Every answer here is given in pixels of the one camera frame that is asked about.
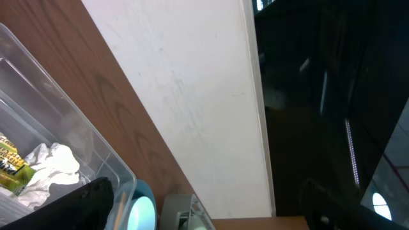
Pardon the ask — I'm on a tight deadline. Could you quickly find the light blue bowl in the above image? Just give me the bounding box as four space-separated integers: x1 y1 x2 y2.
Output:
126 196 156 230

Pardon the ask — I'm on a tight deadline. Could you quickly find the yellow green snack wrapper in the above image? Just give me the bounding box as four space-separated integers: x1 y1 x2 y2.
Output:
1 133 36 196

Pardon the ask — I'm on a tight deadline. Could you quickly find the grey dishwasher rack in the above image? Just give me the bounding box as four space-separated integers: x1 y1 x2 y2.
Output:
158 194 216 230

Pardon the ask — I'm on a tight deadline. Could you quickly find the clear plastic bin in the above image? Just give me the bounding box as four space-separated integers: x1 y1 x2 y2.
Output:
1 25 136 229

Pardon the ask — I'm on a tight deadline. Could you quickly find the dark blue plate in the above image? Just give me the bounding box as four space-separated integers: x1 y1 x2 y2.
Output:
133 179 158 230

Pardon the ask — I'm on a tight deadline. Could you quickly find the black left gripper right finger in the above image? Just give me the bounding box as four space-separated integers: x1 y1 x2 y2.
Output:
300 180 406 230

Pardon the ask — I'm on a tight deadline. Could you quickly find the dark monitor screen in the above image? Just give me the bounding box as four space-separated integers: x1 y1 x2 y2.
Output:
254 0 408 229

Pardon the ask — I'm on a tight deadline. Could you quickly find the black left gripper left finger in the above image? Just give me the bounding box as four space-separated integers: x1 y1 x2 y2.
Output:
1 177 114 230

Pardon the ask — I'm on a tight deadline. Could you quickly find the white tissue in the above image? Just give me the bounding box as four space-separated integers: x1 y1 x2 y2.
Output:
17 142 80 209

